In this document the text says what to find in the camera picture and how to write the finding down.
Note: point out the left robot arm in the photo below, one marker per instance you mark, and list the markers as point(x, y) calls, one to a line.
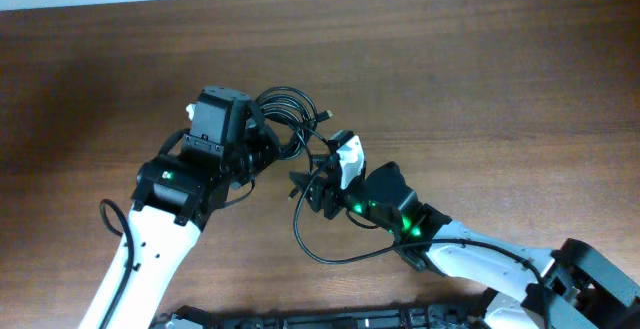
point(226, 146)

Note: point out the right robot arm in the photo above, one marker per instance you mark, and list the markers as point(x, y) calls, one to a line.
point(574, 286)

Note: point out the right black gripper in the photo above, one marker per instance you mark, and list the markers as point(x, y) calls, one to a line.
point(324, 189)

